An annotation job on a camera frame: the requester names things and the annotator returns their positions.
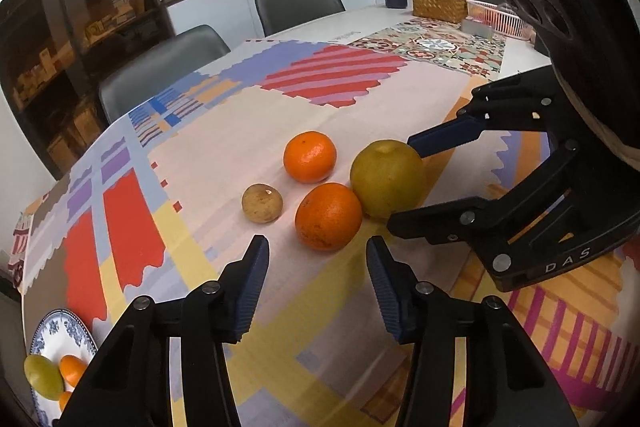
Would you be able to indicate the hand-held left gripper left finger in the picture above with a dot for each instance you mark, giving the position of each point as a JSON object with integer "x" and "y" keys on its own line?
{"x": 252, "y": 287}

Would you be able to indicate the blue rimmed white plate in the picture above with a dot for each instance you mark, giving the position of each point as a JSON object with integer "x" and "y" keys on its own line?
{"x": 55, "y": 332}

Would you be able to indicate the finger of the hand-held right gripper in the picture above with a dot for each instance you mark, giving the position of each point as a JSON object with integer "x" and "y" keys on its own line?
{"x": 445, "y": 137}
{"x": 440, "y": 222}

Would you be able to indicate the glass door cabinet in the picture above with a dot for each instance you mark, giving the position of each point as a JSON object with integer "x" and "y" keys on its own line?
{"x": 75, "y": 32}

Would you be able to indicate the small grey box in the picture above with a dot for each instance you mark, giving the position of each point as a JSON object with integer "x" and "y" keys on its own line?
{"x": 477, "y": 28}

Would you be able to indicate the folded patterned cloth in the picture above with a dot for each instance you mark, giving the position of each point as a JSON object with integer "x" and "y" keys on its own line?
{"x": 19, "y": 252}

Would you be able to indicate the wicker basket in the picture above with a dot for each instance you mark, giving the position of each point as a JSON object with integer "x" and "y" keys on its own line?
{"x": 440, "y": 6}

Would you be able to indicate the colourful patchwork tablecloth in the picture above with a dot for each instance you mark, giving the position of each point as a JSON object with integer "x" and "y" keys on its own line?
{"x": 300, "y": 107}

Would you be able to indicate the orange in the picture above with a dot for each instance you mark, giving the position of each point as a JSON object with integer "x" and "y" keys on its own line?
{"x": 65, "y": 399}
{"x": 310, "y": 157}
{"x": 328, "y": 216}
{"x": 73, "y": 368}

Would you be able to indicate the green apple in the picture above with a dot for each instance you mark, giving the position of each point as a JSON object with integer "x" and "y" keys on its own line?
{"x": 44, "y": 376}

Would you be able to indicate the pink plastic basket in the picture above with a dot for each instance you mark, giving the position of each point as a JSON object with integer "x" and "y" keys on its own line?
{"x": 505, "y": 19}

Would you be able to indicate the floral tile patterned mat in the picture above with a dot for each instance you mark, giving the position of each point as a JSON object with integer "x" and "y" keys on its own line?
{"x": 440, "y": 47}

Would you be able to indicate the brown kiwi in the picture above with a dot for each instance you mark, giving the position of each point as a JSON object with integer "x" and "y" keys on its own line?
{"x": 262, "y": 203}

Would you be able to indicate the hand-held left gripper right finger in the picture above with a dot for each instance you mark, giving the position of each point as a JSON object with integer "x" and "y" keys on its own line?
{"x": 387, "y": 292}

